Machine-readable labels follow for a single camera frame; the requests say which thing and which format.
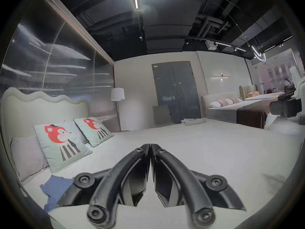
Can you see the wall lamp bar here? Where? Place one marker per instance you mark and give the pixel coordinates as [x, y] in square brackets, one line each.
[221, 75]

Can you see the folded white cloth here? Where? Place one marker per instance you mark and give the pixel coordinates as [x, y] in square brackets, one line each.
[193, 122]

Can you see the blue garment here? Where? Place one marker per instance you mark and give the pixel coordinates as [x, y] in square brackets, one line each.
[57, 187]

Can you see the padded wavy beige headboard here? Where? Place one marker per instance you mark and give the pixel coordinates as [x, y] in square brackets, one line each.
[23, 108]

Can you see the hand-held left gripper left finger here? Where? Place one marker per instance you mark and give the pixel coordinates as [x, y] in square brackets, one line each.
[112, 175]

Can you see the large fox print cushion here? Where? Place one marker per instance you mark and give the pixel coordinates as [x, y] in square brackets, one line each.
[59, 147]

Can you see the small fox print cushion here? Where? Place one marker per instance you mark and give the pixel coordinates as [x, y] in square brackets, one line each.
[97, 131]

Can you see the grey double door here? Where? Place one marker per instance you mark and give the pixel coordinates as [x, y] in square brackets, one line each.
[176, 92]

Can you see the floor lamp with white shade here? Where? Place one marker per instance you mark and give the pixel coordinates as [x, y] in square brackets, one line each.
[117, 94]

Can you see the grey pillow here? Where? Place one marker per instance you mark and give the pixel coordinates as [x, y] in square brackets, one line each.
[26, 156]

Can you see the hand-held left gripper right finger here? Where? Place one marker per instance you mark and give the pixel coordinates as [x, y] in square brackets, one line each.
[188, 175]

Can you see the bed with brown blanket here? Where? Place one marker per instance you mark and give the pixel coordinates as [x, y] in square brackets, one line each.
[250, 113]

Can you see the bed with white sheet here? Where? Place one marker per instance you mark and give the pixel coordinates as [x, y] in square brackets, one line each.
[214, 149]

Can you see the bed with ribbed headboard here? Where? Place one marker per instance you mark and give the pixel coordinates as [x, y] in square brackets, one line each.
[259, 96]

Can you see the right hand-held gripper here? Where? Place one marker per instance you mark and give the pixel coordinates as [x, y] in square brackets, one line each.
[299, 89]

